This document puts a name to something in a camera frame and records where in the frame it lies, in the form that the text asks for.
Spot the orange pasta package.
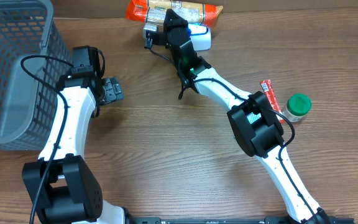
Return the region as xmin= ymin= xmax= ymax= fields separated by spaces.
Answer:
xmin=125 ymin=0 xmax=224 ymax=29

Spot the red snack stick pack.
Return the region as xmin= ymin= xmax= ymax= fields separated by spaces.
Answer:
xmin=260 ymin=80 xmax=282 ymax=114

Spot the green lid jar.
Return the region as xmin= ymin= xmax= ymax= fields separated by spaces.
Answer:
xmin=282 ymin=93 xmax=312 ymax=123

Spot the teal tissue pack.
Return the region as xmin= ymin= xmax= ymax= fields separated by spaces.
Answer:
xmin=247 ymin=113 xmax=262 ymax=124

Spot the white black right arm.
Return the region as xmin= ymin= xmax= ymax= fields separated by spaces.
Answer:
xmin=145 ymin=9 xmax=329 ymax=223

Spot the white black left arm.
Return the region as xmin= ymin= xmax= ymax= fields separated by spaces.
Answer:
xmin=22 ymin=45 xmax=133 ymax=224

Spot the white barcode scanner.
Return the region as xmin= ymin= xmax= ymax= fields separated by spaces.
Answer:
xmin=188 ymin=24 xmax=211 ymax=51

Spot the grey plastic basket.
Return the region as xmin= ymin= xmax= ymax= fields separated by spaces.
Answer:
xmin=0 ymin=0 xmax=72 ymax=150

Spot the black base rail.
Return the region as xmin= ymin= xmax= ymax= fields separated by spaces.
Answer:
xmin=126 ymin=216 xmax=356 ymax=224

